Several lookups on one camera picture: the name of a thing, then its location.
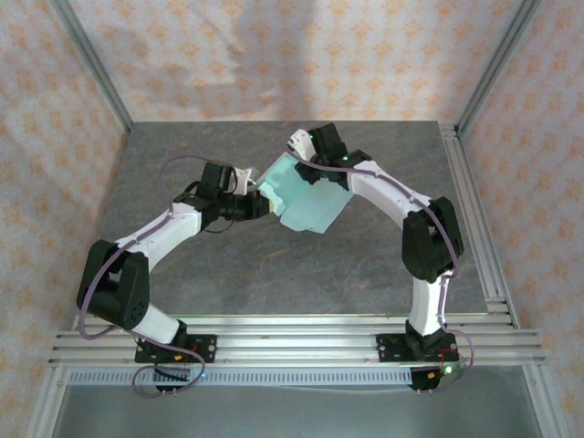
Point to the light teal paper box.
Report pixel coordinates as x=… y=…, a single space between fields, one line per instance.
x=310 y=205

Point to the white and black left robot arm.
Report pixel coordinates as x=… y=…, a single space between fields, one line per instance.
x=114 y=287

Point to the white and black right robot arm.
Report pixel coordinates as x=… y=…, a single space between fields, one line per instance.
x=431 y=237

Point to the grey metal panel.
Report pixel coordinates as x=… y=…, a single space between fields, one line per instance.
x=296 y=413

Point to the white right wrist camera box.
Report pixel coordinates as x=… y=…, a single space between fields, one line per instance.
x=301 y=142

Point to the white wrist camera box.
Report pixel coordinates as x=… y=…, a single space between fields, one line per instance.
x=301 y=142
x=245 y=178

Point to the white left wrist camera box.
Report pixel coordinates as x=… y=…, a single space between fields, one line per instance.
x=245 y=178

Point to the narrow aluminium rail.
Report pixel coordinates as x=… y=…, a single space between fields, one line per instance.
x=296 y=321

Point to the wide aluminium base rail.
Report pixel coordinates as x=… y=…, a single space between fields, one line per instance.
x=296 y=349

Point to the aluminium side rail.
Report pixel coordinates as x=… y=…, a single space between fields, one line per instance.
x=470 y=201

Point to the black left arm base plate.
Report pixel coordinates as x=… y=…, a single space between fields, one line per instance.
x=205 y=349

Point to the aluminium frame post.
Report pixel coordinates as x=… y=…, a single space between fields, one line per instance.
x=96 y=68
x=497 y=64
x=45 y=406
x=547 y=406

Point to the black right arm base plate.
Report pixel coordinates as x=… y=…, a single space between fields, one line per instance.
x=388 y=349

